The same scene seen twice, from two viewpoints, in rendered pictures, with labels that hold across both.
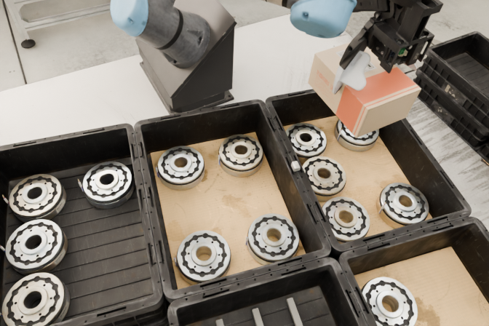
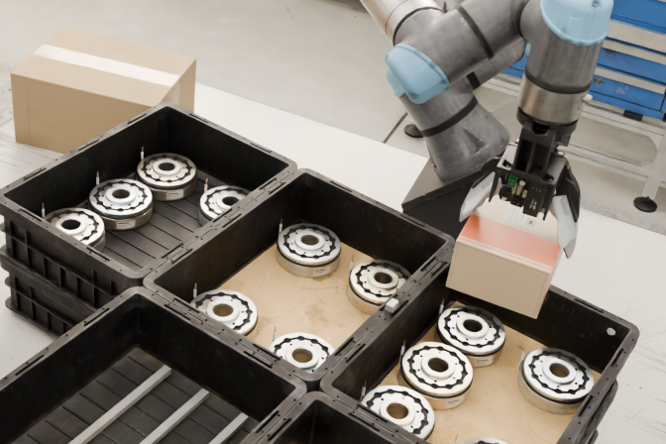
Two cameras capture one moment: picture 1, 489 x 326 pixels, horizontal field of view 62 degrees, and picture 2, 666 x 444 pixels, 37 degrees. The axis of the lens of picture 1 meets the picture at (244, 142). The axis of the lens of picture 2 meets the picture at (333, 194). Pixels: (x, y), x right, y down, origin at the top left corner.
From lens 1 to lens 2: 0.94 m
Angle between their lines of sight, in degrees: 39
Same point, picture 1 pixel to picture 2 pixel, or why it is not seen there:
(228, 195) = (319, 308)
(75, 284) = (110, 253)
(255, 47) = (612, 256)
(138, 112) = not seen: hidden behind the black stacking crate
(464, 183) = not seen: outside the picture
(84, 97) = (333, 162)
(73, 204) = (185, 205)
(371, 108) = (462, 243)
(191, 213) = (265, 290)
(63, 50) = not seen: hidden behind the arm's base
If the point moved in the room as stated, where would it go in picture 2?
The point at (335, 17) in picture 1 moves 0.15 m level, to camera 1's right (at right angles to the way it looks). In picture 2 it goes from (403, 69) to (492, 133)
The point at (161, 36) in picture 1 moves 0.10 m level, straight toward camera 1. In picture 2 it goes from (424, 113) to (390, 133)
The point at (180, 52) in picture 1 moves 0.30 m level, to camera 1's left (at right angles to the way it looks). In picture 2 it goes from (440, 150) to (341, 73)
